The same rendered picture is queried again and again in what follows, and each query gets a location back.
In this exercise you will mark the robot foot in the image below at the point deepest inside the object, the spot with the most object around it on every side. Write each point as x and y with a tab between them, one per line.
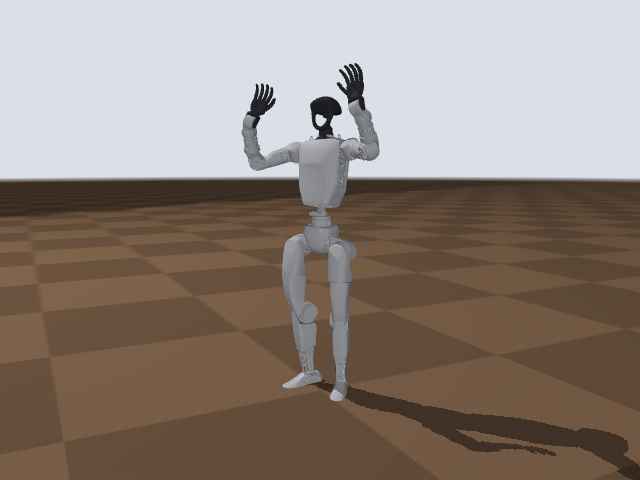
339	390
302	380

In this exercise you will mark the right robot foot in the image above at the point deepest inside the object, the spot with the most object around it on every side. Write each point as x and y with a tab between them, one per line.
302	380

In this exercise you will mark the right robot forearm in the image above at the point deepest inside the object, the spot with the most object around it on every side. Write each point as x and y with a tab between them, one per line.
250	136

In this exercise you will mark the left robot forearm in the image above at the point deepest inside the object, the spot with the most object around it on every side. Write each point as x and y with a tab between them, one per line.
365	127

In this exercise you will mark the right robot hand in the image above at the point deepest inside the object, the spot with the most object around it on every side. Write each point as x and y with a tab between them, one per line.
260	106

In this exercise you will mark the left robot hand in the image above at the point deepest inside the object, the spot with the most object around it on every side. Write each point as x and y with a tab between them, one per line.
354	88

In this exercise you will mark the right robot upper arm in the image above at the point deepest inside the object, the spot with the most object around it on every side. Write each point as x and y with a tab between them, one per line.
290	153

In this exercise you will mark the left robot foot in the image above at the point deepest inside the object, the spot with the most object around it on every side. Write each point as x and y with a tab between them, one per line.
339	390

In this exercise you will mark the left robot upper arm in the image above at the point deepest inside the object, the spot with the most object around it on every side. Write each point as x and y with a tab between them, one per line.
352	149

